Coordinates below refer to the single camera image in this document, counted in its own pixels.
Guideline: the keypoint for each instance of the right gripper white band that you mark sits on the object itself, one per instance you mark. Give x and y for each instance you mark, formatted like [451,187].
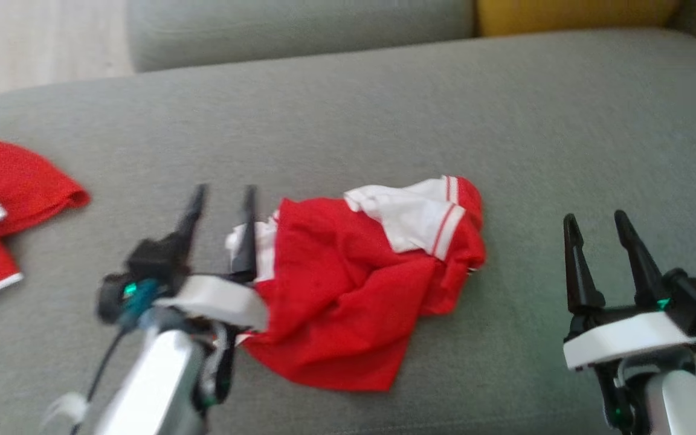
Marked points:
[626,338]

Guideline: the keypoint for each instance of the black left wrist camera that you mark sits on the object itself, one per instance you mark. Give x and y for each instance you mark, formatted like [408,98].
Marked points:
[148,260]

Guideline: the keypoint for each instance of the red shorts white stripes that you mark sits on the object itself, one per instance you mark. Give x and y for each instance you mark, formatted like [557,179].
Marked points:
[16,181]

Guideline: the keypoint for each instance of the red jersey white trim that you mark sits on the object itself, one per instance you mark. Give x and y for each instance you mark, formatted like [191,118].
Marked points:
[348,290]

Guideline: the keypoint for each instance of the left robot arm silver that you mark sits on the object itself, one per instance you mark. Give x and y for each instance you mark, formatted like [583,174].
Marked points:
[154,386]

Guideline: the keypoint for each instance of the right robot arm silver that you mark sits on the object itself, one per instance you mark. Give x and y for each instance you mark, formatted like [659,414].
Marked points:
[680,405]

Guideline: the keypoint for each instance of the yellow sofa backrest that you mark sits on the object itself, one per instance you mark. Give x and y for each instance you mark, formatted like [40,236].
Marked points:
[571,15]

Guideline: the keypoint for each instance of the large grey sofa seat cushion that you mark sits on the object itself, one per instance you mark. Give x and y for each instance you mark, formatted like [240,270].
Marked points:
[384,109]

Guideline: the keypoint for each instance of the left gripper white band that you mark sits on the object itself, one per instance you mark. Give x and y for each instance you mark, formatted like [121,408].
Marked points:
[221,299]

